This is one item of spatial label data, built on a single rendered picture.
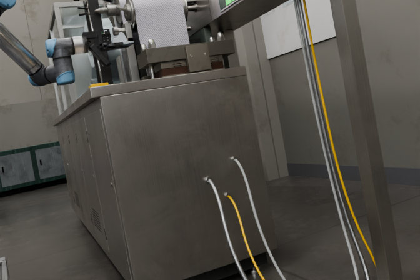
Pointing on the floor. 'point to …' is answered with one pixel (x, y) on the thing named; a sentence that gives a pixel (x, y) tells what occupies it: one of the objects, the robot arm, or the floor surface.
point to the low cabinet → (31, 169)
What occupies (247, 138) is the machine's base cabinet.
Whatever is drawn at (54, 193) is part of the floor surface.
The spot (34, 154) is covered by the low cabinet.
